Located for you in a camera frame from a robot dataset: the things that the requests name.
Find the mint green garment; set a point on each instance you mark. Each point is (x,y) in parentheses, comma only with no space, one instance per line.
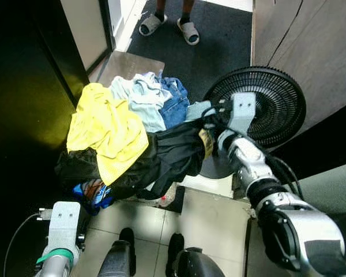
(141,98)

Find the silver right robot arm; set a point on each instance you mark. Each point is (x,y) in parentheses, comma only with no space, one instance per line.
(300,231)

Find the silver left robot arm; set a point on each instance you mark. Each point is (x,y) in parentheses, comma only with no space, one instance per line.
(55,262)

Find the blue denim jeans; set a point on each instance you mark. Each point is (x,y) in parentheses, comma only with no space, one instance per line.
(174,107)

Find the black garment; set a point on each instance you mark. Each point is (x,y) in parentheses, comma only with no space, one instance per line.
(173,156)

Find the black round fan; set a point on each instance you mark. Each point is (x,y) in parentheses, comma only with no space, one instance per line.
(277,107)

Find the dark grey floor mat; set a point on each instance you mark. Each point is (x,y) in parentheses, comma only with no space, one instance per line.
(219,46)

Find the grey slipper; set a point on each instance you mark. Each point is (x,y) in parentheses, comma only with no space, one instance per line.
(151,24)
(189,32)

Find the clear plastic bottle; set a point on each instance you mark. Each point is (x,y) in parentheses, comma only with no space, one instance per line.
(167,196)

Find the yellow garment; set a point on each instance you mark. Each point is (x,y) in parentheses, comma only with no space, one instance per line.
(106,133)

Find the person's leg with black sock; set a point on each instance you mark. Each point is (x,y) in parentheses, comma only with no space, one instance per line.
(187,10)
(160,7)

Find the grey green appliance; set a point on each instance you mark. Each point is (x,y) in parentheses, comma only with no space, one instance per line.
(334,187)

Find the black right robot leg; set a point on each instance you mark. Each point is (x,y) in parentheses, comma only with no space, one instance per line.
(193,262)

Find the blue printed packet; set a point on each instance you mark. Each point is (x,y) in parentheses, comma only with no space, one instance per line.
(92,195)

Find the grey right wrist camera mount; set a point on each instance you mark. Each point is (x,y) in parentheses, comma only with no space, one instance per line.
(243,112)

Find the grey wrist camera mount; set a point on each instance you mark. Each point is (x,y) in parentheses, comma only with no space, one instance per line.
(243,112)
(63,226)

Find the white door with black frame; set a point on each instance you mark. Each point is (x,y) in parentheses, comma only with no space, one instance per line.
(83,29)

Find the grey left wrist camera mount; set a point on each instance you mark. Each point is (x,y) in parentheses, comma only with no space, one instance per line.
(63,226)

